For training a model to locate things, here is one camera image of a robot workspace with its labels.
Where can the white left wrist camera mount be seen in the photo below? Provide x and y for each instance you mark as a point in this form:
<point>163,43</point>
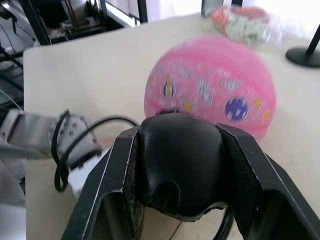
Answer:
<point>80,177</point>

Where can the black hand pump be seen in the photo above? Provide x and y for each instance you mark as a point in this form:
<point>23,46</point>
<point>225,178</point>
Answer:
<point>180,160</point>

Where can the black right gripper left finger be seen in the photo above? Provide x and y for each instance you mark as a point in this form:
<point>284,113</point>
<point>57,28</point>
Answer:
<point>100,190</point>

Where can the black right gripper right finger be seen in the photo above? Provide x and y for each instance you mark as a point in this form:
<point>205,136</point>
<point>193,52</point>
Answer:
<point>265,175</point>

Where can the black round stand base with pole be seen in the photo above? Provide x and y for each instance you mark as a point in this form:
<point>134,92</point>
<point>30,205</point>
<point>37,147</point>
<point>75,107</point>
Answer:
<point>303,56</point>

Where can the pink patterned ball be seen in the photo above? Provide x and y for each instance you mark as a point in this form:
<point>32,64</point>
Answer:
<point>212,75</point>

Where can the clear bag of orange and green items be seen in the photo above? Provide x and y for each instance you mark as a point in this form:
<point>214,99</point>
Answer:
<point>243,23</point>

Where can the black metal shelf frame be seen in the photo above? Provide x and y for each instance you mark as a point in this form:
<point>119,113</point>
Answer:
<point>37,22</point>

